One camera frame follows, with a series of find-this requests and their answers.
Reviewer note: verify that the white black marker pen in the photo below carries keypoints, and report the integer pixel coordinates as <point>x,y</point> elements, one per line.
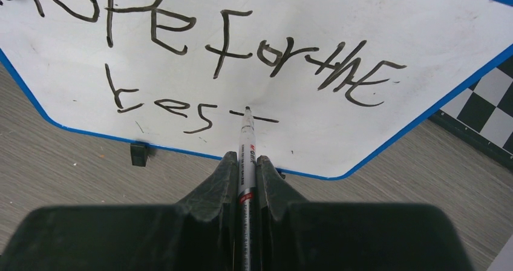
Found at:
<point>248,256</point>

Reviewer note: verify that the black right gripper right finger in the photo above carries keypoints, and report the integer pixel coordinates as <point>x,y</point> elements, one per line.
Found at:
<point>299,234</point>

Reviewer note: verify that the black white checkerboard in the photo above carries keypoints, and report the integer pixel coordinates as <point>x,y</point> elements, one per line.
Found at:
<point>481,115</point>

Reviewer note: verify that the blue framed whiteboard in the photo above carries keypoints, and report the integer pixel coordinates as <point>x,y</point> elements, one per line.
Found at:
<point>331,83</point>

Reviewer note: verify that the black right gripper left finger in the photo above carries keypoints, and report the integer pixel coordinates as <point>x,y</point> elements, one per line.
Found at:
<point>195,233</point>

